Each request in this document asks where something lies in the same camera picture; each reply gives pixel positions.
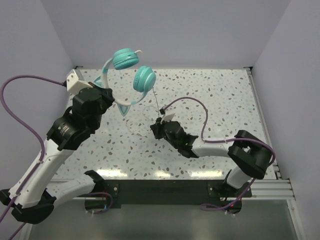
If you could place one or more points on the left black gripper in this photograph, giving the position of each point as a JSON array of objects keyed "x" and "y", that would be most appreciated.
[{"x": 107, "y": 94}]

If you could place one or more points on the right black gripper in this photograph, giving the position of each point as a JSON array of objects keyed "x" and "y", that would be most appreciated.
[{"x": 156, "y": 127}]

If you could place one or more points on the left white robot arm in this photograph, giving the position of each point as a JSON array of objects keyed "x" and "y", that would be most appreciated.
[{"x": 30, "y": 199}]

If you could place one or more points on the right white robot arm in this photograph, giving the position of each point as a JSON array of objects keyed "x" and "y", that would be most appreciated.
[{"x": 251, "y": 156}]

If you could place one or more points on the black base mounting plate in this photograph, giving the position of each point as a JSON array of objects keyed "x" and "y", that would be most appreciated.
[{"x": 162, "y": 192}]

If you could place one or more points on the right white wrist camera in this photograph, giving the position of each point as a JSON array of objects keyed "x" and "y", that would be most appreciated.
[{"x": 168, "y": 117}]

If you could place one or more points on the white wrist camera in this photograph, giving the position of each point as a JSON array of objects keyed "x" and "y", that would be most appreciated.
[
  {"x": 168, "y": 117},
  {"x": 75, "y": 82}
]

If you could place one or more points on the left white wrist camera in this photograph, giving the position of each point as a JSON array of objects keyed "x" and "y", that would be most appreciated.
[{"x": 75, "y": 82}]

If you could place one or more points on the aluminium right frame rail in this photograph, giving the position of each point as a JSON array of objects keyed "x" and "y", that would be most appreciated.
[{"x": 262, "y": 119}]

